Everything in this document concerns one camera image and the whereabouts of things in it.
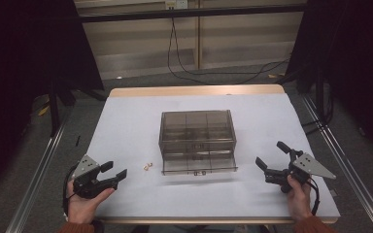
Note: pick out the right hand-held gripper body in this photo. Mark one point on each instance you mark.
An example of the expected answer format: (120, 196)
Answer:
(307, 166)

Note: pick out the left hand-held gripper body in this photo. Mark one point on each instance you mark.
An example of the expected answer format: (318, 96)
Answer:
(87, 181)

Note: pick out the smoky transparent drawer box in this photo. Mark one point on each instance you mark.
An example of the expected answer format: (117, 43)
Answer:
(196, 127)

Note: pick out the person's left hand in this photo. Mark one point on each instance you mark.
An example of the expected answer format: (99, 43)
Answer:
(82, 208)

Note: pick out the person's right hand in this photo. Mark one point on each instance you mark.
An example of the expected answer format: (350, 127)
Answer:
(299, 200)

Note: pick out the white table sheet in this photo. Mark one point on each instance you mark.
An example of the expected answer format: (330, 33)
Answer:
(136, 129)

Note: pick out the black metal stand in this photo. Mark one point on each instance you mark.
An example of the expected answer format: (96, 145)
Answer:
(54, 110)

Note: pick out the yellow floor tape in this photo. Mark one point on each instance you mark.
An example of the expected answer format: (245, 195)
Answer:
(43, 110)

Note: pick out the black curtain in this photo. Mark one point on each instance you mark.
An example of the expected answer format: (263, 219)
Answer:
(353, 64)
(26, 64)

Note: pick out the black horizontal bar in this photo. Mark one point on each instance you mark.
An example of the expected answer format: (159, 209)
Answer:
(191, 13)

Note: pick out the metal floor rail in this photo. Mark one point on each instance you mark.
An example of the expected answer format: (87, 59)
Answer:
(35, 181)
(353, 174)

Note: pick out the white wall socket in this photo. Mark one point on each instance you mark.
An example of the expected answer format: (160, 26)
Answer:
(176, 4)

